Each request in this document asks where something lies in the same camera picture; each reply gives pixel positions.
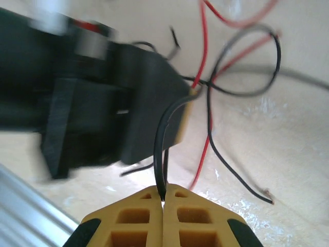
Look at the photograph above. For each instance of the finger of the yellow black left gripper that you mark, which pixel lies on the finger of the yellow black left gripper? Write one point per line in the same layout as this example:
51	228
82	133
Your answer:
144	103

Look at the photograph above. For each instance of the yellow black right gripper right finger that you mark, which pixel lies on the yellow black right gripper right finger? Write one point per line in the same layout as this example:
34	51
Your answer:
195	216

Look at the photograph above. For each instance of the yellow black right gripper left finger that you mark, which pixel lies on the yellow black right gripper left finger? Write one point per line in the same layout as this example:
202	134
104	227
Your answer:
133	216

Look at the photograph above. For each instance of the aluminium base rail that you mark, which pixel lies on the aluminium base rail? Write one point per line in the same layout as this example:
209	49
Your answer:
25	211

